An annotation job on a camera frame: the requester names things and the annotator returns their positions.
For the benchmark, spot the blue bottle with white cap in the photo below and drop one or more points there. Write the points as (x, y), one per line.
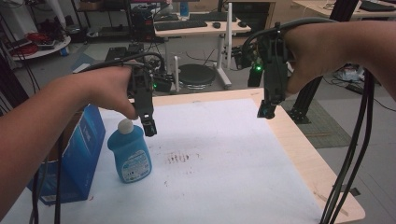
(130, 155)

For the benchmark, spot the black metal stand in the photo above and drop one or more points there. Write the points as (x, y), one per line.
(308, 93)

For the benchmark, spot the black computer mouse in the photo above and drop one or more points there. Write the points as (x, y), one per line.
(216, 25)
(242, 24)

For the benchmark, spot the light wooden desk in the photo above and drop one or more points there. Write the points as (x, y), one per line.
(342, 9)

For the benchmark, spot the person's right hand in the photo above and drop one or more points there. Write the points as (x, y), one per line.
(317, 49)

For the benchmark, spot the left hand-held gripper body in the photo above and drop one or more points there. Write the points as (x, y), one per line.
(143, 93)

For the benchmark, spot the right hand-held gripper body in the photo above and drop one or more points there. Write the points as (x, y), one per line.
(275, 68)

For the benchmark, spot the person's left hand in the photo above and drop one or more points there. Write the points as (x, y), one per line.
(106, 88)

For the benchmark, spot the white table mat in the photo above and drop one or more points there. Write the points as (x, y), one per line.
(218, 161)

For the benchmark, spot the black round stool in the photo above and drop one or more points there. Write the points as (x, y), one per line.
(196, 74)

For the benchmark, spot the black keyboard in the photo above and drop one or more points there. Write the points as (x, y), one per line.
(180, 25)
(211, 16)

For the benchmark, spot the blue cardboard box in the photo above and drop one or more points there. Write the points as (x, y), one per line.
(84, 149)

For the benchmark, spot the white desk with wooden top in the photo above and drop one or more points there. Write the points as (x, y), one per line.
(202, 30)

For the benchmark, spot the dark floor mat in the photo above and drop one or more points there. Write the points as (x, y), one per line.
(323, 127)

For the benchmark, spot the round white table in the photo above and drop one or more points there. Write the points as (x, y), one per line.
(46, 49)

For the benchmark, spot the black tape strip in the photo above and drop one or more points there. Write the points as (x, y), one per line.
(351, 190)

